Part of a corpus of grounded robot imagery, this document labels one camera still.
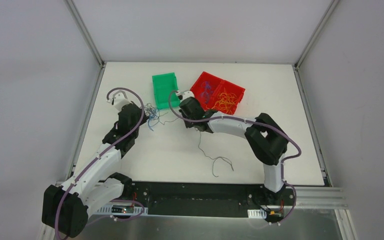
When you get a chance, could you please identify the blue wires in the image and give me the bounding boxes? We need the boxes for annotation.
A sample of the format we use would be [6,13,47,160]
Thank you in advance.
[199,80,217,102]

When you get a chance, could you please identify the black thin wire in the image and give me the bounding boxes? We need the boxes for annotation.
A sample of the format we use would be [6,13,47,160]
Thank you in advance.
[195,127,235,178]

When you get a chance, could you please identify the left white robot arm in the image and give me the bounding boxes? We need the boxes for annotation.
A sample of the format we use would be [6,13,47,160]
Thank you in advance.
[41,102,148,238]

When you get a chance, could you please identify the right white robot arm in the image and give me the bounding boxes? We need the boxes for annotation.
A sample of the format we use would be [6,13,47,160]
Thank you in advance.
[179,96,290,205]

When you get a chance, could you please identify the red plastic double bin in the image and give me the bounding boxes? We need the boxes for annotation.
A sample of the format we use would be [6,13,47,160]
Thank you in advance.
[190,71,246,115]

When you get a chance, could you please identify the green plastic bin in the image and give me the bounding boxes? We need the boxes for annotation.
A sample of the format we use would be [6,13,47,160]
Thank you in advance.
[152,72,180,110]

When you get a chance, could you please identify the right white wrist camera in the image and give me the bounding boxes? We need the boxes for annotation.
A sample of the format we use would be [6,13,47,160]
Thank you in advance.
[174,90,195,101]

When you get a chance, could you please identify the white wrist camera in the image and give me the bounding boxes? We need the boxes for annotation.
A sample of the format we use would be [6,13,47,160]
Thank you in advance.
[107,90,131,112]
[174,90,195,101]

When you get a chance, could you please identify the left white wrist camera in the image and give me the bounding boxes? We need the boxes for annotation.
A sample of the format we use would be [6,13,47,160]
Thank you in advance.
[107,90,131,112]

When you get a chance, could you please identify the yellow wires in red bin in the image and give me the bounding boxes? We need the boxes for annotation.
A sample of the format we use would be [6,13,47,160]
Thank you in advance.
[210,86,241,115]

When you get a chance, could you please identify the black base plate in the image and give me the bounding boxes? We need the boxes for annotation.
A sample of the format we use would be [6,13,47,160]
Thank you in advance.
[118,181,296,218]

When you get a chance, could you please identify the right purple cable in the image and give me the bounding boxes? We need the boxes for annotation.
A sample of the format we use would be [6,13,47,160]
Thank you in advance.
[168,90,303,229]

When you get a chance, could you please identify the aluminium frame rail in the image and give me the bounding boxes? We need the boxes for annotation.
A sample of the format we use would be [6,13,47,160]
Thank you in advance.
[295,186,349,210]

